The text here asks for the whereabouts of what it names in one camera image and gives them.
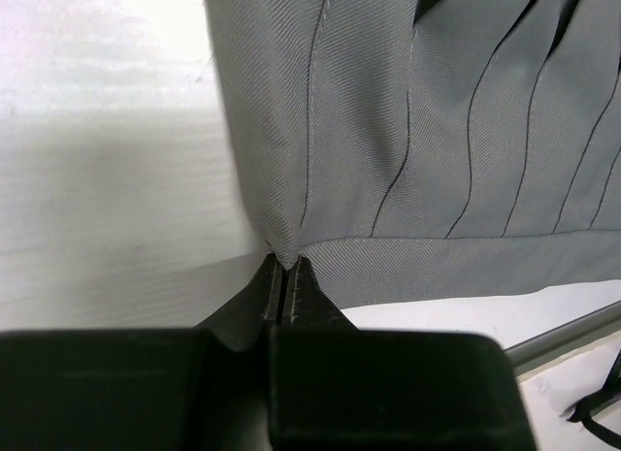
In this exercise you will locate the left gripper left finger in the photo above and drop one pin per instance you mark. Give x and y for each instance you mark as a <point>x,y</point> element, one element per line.
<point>122,389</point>

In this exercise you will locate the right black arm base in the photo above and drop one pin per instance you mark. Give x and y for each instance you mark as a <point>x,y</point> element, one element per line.
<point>587,407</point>

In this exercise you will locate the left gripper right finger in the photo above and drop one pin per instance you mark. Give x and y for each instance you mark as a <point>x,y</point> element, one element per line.
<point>333,386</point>

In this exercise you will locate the aluminium table frame rail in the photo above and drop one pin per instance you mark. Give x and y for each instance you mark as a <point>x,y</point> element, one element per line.
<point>545,348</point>

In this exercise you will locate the grey pleated skirt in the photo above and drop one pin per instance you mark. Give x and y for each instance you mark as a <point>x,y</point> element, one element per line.
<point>427,149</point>

